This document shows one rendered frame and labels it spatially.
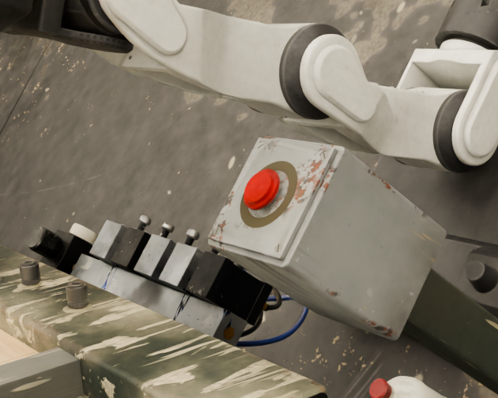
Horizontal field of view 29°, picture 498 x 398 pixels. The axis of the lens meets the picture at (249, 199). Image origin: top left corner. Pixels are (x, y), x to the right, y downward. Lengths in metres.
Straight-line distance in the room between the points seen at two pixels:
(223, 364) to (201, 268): 0.26
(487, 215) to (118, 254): 0.71
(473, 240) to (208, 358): 0.85
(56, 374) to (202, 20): 0.54
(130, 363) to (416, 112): 0.82
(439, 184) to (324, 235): 1.01
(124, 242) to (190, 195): 1.35
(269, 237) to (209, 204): 1.75
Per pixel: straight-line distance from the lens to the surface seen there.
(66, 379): 1.02
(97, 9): 1.25
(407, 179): 1.89
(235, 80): 1.38
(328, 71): 1.42
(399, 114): 1.60
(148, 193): 2.84
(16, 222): 3.41
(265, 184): 0.85
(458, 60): 1.73
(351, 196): 0.85
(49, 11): 1.22
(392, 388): 1.69
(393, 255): 0.90
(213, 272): 1.15
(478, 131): 1.67
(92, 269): 1.41
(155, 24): 1.26
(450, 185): 1.82
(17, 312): 1.16
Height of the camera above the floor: 1.45
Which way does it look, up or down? 36 degrees down
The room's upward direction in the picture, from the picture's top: 55 degrees counter-clockwise
